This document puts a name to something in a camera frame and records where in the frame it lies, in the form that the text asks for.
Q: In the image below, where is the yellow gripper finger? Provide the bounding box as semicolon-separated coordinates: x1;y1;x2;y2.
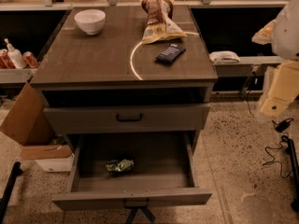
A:
251;20;275;45
255;75;296;121

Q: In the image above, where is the crushed green can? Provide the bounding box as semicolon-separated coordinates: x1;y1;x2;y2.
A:
106;159;135;176

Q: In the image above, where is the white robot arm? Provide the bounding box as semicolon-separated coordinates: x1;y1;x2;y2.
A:
251;0;299;118

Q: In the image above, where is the grey wooden drawer cabinet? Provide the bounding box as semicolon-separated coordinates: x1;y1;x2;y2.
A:
30;5;219;151

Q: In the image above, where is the open grey middle drawer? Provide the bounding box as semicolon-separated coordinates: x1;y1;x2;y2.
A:
52;132;211;211

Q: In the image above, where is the closed grey upper drawer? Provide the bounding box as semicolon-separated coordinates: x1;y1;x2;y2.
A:
44;104;209;134

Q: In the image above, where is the red soda can at edge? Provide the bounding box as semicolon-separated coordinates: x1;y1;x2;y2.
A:
0;49;14;69

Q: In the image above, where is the folded white cloth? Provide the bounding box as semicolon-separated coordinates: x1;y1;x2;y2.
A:
209;50;240;63

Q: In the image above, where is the dark blue snack bar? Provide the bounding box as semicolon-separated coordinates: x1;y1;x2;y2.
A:
156;44;186;63

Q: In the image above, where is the brown chip bag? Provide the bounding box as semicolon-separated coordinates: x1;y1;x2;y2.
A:
139;0;187;44

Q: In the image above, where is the black stand right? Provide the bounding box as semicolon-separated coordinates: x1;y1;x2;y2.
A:
287;139;299;212

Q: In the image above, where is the white ceramic bowl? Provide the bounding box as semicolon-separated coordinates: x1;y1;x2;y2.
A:
74;9;106;35

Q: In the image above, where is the white cardboard box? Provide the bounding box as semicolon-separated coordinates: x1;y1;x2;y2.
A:
21;145;74;173

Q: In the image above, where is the brown cardboard box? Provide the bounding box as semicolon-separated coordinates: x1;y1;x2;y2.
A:
0;83;55;147

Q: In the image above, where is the black pole left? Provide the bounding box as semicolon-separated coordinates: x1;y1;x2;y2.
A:
0;161;22;224

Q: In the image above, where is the black power adapter cable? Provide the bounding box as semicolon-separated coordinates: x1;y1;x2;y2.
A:
245;91;295;179

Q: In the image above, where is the black upper drawer handle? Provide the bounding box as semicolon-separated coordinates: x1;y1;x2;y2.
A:
116;113;143;122

